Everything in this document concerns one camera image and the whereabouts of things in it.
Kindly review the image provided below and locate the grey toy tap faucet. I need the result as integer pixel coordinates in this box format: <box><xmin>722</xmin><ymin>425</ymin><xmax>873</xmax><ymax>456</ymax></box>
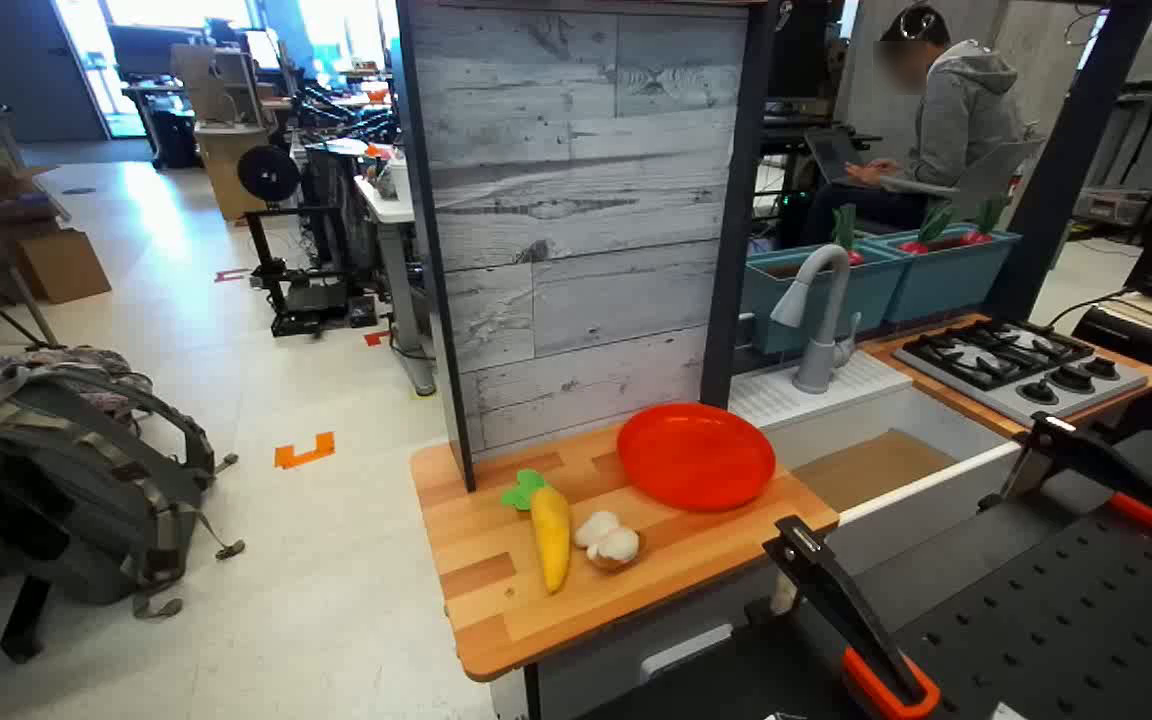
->
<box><xmin>770</xmin><ymin>243</ymin><xmax>853</xmax><ymax>395</ymax></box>

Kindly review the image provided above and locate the yellow toy corn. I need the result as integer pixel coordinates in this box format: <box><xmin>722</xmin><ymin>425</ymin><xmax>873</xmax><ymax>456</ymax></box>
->
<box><xmin>503</xmin><ymin>469</ymin><xmax>573</xmax><ymax>596</ymax></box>

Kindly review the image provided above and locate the orange plastic plate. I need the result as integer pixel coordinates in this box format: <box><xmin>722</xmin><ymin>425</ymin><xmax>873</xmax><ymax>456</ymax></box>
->
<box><xmin>616</xmin><ymin>404</ymin><xmax>774</xmax><ymax>513</ymax></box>

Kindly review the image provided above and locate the white toy mushroom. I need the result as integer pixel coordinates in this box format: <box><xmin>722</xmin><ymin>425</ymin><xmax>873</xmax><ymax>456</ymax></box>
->
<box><xmin>574</xmin><ymin>513</ymin><xmax>638</xmax><ymax>571</ymax></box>

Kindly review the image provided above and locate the grey wood-pattern back panel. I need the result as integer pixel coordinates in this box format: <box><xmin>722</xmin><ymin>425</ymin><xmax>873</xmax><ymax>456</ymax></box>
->
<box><xmin>399</xmin><ymin>0</ymin><xmax>770</xmax><ymax>483</ymax></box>

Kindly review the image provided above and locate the wooden counter board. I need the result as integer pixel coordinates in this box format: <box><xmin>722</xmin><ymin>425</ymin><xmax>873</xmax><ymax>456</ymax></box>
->
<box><xmin>409</xmin><ymin>425</ymin><xmax>836</xmax><ymax>682</ymax></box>

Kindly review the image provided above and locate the teal bin left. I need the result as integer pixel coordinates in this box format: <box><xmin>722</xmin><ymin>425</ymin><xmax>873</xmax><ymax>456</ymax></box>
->
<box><xmin>741</xmin><ymin>235</ymin><xmax>910</xmax><ymax>362</ymax></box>

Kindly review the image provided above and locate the teal bin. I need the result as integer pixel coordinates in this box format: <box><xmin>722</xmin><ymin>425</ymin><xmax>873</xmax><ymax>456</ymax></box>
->
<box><xmin>741</xmin><ymin>235</ymin><xmax>910</xmax><ymax>362</ymax></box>
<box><xmin>886</xmin><ymin>231</ymin><xmax>1021</xmax><ymax>325</ymax></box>

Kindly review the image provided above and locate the black orange clamp near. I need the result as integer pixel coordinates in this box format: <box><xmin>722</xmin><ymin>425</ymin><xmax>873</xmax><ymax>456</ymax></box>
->
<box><xmin>765</xmin><ymin>516</ymin><xmax>943</xmax><ymax>720</ymax></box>

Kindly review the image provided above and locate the black orange clamp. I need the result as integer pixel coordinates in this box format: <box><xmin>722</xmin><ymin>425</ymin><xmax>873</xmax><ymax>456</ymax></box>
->
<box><xmin>765</xmin><ymin>516</ymin><xmax>943</xmax><ymax>720</ymax></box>
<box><xmin>999</xmin><ymin>411</ymin><xmax>1152</xmax><ymax>532</ymax></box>

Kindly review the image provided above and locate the white toy sink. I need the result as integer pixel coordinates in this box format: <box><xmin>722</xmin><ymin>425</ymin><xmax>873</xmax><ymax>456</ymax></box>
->
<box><xmin>727</xmin><ymin>351</ymin><xmax>1021</xmax><ymax>571</ymax></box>

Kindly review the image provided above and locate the teal bin right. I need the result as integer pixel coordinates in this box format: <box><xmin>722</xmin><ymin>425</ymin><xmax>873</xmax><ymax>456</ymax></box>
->
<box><xmin>886</xmin><ymin>231</ymin><xmax>1021</xmax><ymax>325</ymax></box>

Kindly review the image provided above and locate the toy gas stove top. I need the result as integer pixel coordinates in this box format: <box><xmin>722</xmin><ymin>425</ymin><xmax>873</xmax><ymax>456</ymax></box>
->
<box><xmin>895</xmin><ymin>321</ymin><xmax>1142</xmax><ymax>425</ymax></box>

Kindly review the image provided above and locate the seated person in grey hoodie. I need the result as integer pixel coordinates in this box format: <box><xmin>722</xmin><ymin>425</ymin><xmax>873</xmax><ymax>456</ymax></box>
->
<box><xmin>805</xmin><ymin>5</ymin><xmax>1027</xmax><ymax>235</ymax></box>

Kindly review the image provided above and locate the black orange clamp far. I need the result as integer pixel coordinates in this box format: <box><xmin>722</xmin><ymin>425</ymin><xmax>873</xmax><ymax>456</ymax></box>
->
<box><xmin>999</xmin><ymin>411</ymin><xmax>1152</xmax><ymax>532</ymax></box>

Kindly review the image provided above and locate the grey backpack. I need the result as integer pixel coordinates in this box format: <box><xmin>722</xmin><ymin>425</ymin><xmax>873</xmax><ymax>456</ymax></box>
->
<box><xmin>0</xmin><ymin>344</ymin><xmax>242</xmax><ymax>665</ymax></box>

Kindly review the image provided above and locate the cardboard box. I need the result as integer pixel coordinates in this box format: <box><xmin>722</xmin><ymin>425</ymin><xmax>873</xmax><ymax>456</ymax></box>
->
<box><xmin>18</xmin><ymin>227</ymin><xmax>108</xmax><ymax>306</ymax></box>

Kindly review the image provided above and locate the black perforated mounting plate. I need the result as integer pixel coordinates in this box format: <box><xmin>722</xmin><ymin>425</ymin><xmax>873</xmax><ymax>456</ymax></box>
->
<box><xmin>573</xmin><ymin>425</ymin><xmax>1152</xmax><ymax>720</ymax></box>

